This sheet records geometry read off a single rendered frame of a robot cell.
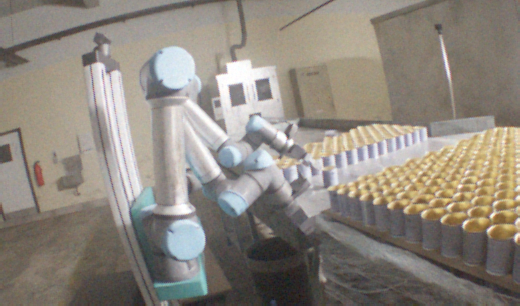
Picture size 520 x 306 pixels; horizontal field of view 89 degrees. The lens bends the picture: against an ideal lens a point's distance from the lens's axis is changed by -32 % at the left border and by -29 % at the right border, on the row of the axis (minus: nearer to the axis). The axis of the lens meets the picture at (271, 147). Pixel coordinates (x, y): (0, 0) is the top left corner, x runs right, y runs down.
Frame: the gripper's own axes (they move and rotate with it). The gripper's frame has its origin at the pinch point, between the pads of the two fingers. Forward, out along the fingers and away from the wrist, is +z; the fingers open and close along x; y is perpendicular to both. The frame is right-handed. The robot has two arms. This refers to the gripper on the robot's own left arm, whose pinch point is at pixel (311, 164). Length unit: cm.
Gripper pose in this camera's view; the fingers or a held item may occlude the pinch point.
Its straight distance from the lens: 153.1
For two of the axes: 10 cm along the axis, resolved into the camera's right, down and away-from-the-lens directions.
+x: 3.3, 0.8, -9.4
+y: -5.2, 8.4, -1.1
